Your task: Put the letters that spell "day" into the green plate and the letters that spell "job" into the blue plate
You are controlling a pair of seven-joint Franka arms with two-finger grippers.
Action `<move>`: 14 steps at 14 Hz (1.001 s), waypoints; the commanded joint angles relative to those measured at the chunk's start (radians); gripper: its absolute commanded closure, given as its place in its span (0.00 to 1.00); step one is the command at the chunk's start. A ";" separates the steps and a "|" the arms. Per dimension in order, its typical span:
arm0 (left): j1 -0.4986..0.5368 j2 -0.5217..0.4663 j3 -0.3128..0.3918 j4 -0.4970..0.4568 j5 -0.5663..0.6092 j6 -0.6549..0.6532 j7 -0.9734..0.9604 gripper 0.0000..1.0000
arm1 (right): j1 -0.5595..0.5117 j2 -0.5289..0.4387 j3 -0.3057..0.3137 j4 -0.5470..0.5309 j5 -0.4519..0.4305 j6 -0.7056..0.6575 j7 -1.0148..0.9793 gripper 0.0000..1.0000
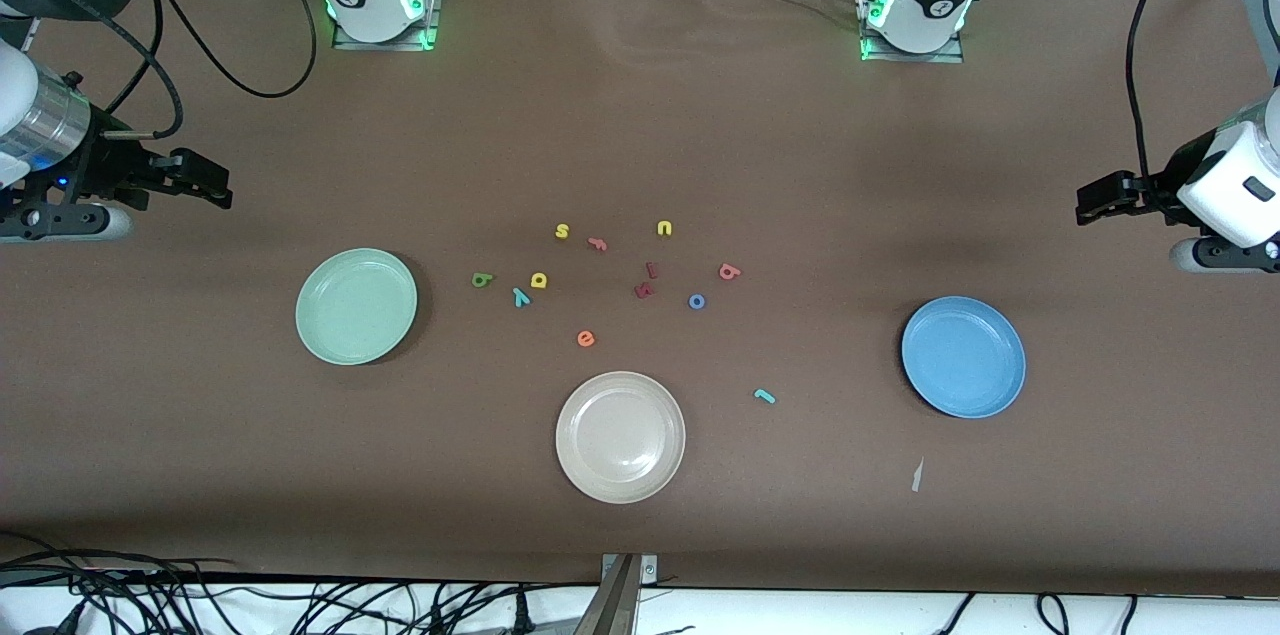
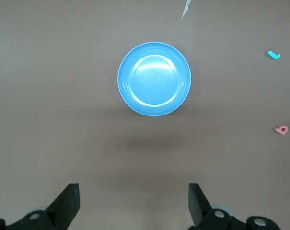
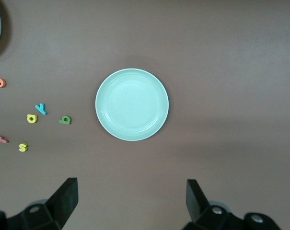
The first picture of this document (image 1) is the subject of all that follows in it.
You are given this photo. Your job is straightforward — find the light green plate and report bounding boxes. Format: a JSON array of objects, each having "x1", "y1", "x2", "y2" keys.
[{"x1": 295, "y1": 248, "x2": 419, "y2": 367}]

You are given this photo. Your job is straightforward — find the blue plate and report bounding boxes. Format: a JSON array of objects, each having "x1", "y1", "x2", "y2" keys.
[{"x1": 901, "y1": 295, "x2": 1027, "y2": 419}]

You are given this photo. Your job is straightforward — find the beige plate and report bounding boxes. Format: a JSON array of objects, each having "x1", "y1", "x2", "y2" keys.
[{"x1": 555, "y1": 371, "x2": 687, "y2": 505}]

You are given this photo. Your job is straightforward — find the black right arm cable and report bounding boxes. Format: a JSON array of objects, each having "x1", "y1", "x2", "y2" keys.
[{"x1": 95, "y1": 0, "x2": 319, "y2": 142}]

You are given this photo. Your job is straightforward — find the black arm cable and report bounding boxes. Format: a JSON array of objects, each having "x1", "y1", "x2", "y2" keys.
[
  {"x1": 1125, "y1": 0, "x2": 1233, "y2": 186},
  {"x1": 95, "y1": 0, "x2": 319, "y2": 142}
]

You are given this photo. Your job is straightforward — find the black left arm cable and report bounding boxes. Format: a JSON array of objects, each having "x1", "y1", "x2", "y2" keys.
[{"x1": 1125, "y1": 0, "x2": 1233, "y2": 186}]

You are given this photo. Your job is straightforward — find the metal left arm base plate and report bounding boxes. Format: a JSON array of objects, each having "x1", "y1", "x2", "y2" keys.
[{"x1": 858, "y1": 0, "x2": 967, "y2": 65}]

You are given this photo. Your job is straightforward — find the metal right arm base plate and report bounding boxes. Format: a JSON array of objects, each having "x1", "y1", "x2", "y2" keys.
[{"x1": 333, "y1": 0, "x2": 446, "y2": 52}]

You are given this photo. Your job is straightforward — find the black cable bundle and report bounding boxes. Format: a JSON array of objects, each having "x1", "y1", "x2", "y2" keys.
[{"x1": 0, "y1": 535, "x2": 601, "y2": 635}]

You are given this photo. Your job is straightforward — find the metal clamp bracket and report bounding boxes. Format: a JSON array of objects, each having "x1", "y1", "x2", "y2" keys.
[{"x1": 575, "y1": 553, "x2": 659, "y2": 635}]

